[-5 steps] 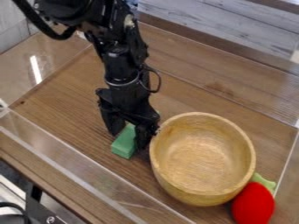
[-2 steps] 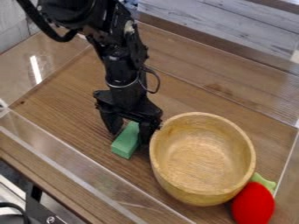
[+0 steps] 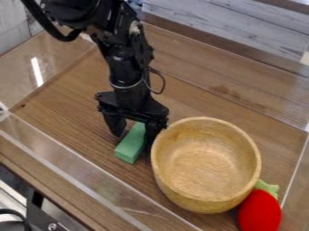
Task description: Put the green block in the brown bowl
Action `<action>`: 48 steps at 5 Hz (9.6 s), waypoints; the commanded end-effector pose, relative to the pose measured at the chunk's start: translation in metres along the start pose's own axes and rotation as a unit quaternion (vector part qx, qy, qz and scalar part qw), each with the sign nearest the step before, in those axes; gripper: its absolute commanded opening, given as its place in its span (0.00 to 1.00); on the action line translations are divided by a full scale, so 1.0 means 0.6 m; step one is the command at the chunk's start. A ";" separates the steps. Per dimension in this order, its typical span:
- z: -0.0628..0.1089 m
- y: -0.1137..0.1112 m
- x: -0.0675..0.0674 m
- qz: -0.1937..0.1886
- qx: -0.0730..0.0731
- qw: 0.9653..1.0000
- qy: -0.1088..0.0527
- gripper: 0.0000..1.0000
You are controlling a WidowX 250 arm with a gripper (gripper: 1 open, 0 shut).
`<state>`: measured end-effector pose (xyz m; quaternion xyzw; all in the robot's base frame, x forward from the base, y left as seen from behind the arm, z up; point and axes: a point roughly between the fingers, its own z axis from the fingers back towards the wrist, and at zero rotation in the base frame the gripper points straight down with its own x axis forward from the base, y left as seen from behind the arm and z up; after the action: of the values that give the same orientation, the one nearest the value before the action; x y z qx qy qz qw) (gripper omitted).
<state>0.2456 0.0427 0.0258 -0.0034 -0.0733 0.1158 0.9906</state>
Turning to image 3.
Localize clear acrylic enclosure wall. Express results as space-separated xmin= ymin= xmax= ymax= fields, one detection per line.
xmin=0 ymin=103 xmax=202 ymax=231

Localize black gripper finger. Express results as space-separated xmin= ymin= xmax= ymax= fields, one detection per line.
xmin=145 ymin=121 xmax=168 ymax=151
xmin=103 ymin=112 xmax=127 ymax=137

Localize black table clamp bracket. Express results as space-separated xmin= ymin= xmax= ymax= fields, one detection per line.
xmin=0 ymin=189 xmax=70 ymax=231

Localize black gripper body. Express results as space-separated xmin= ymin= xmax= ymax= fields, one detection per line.
xmin=95 ymin=80 xmax=169 ymax=123

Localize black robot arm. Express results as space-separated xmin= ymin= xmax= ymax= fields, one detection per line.
xmin=20 ymin=0 xmax=169 ymax=148

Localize brown wooden bowl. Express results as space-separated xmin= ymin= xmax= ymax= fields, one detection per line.
xmin=151 ymin=116 xmax=263 ymax=214

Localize red plush strawberry toy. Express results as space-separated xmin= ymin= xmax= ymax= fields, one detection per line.
xmin=237 ymin=180 xmax=283 ymax=231

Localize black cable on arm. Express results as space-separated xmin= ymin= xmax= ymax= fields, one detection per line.
xmin=142 ymin=66 xmax=168 ymax=96

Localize green foam block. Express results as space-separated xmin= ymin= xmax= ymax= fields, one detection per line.
xmin=115 ymin=123 xmax=146 ymax=164

